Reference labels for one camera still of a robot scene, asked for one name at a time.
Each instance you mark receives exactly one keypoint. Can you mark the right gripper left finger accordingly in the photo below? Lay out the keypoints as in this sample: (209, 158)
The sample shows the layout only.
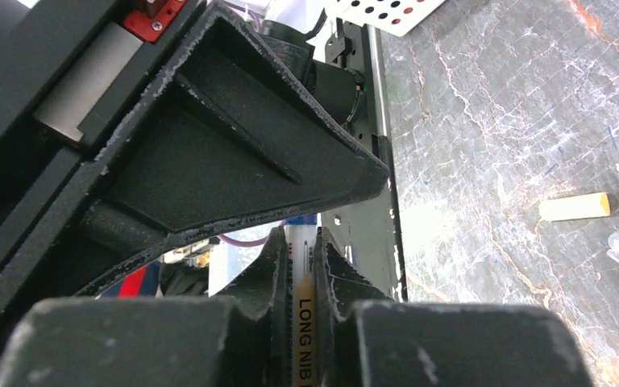
(233, 338)

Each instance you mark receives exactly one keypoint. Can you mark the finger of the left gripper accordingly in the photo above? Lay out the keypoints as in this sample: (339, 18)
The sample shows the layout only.
(223, 138)

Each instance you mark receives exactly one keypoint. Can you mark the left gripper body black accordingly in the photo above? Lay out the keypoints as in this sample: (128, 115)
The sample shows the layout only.
(66, 70)

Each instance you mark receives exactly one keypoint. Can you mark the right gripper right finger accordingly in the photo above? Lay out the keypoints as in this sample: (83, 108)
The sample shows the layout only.
(365, 338)

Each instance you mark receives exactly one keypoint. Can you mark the yellow pen cap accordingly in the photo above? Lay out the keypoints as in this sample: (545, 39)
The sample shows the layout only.
(592, 205)

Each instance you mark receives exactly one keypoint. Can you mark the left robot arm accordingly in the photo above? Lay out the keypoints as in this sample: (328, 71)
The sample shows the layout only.
(339, 91)

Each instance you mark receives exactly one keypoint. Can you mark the white plastic basket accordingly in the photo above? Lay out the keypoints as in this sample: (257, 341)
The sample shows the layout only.
(397, 17)

